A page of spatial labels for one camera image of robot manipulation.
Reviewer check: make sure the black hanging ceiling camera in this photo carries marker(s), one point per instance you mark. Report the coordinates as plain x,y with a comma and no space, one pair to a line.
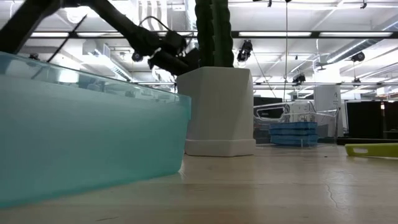
245,49
358,56
137,56
299,77

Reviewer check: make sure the black metal table frame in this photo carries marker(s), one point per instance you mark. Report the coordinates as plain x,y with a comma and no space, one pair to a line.
367,141

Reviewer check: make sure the green artificial cactus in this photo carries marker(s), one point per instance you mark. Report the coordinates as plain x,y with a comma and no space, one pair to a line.
214,31

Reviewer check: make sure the yellow-green dish brush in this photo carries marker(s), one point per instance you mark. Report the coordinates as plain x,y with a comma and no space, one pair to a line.
379,150

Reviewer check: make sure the white pillar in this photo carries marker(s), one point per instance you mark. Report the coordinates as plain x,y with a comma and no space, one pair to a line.
328,105

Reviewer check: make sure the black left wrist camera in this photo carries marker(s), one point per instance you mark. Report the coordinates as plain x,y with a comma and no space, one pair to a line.
174,40

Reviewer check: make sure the black partition panel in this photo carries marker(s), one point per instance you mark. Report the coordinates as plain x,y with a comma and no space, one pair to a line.
363,119

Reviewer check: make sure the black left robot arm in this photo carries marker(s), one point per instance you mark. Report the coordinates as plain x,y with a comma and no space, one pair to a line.
25,21

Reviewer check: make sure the black monitor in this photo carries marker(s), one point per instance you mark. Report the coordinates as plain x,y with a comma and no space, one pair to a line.
267,102

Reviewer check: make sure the ceiling light strip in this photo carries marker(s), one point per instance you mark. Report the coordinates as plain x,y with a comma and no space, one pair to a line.
275,34
356,34

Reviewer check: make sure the clear plastic container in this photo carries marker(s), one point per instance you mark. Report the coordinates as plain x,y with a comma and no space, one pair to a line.
323,109

